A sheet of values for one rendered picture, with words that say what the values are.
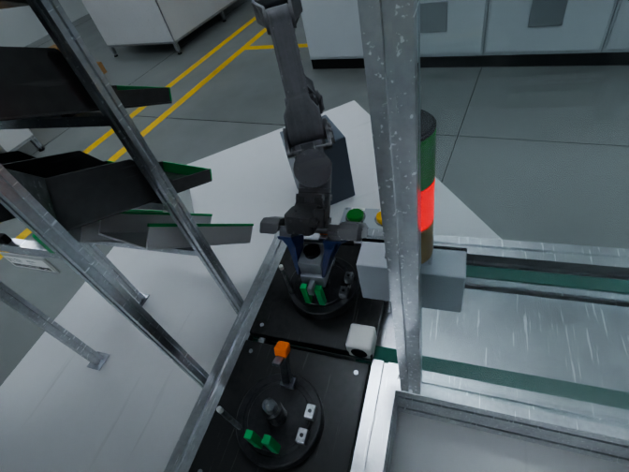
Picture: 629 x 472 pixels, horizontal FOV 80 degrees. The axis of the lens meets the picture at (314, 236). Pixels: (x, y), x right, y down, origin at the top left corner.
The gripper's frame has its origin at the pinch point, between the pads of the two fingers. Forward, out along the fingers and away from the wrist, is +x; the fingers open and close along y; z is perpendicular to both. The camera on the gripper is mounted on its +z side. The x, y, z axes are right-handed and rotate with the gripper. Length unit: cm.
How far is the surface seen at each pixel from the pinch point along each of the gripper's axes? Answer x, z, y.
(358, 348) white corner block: 14.5, 2.1, 9.9
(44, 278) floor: 53, -104, -226
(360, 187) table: -13.2, -47.8, -3.2
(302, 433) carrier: 23.4, 14.6, 5.1
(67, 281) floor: 52, -105, -205
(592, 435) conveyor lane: 20.4, 3.1, 43.5
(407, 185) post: -12.4, 32.4, 19.6
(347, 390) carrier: 20.3, 6.0, 9.3
